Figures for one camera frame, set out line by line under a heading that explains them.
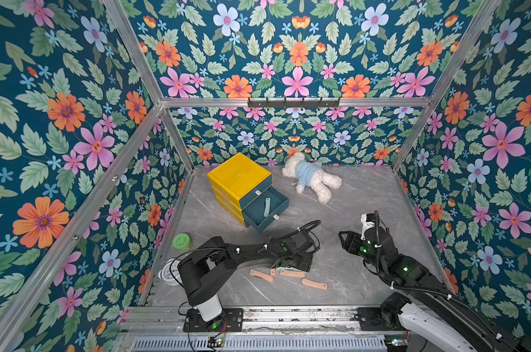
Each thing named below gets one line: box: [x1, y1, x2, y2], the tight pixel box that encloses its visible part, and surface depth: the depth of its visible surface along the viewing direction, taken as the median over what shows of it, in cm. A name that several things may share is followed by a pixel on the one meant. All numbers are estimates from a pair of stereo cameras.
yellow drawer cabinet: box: [206, 152, 273, 227], surface depth 89 cm
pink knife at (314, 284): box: [301, 277, 328, 290], surface depth 83 cm
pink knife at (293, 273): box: [280, 269, 306, 278], surface depth 85 cm
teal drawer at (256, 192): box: [239, 173, 273, 209], surface depth 88 cm
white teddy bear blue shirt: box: [281, 152, 343, 204], surface depth 110 cm
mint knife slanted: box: [264, 197, 271, 218], surface depth 96 cm
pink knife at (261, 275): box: [249, 269, 274, 283], surface depth 86 cm
